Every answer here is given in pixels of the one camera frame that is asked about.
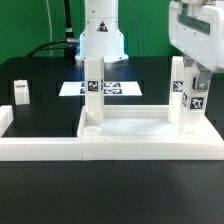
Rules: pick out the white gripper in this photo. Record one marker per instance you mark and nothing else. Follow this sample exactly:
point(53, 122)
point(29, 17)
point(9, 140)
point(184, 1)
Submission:
point(196, 28)

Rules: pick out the white desk top tray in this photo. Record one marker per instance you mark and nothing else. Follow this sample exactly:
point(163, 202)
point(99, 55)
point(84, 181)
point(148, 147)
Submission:
point(145, 124)

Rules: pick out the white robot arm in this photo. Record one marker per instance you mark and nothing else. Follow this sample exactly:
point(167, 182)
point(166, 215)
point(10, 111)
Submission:
point(101, 36)

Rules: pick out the marker tag sheet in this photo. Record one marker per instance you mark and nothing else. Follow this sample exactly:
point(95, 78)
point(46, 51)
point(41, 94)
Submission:
point(111, 88)

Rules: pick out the white U-shaped fence frame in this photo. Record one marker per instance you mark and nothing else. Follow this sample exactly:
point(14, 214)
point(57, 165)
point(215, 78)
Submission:
point(83, 149)

